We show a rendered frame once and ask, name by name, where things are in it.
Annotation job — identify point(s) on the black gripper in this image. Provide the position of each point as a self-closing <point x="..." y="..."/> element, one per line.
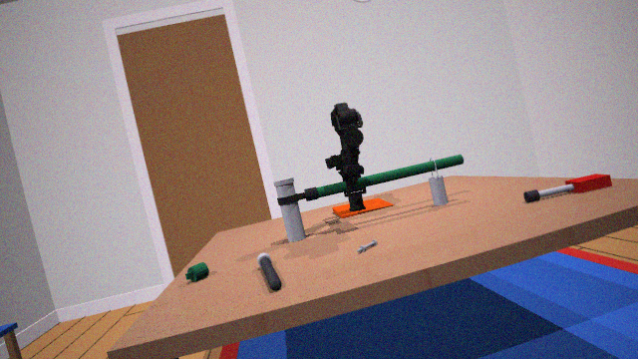
<point x="352" y="170"/>

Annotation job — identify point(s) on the small silver bolt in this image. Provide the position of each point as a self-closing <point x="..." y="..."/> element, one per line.
<point x="363" y="248"/>

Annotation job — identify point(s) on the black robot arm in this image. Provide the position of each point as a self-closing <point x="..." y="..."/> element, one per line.
<point x="345" y="122"/>

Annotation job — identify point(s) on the dark grey cup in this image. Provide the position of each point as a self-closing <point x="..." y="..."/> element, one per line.
<point x="310" y="194"/>

